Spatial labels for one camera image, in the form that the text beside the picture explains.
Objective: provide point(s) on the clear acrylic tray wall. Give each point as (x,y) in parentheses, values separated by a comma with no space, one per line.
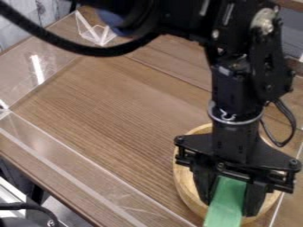
(101,156)

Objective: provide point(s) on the clear acrylic corner bracket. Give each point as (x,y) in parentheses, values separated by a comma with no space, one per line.
(97,34)

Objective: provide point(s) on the black clamp with cable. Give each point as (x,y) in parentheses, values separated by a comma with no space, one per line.
(11,218)

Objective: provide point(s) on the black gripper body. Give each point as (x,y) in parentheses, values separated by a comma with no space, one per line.
(239,154)

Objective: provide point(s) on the green rectangular block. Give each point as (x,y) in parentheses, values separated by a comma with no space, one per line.
(224,212)

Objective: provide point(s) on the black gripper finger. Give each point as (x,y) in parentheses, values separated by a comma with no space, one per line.
(256,192)
(205,182)

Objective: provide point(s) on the brown wooden bowl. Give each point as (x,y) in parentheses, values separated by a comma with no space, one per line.
(183,180)

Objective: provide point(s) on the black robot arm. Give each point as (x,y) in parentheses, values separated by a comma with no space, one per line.
(240,33)

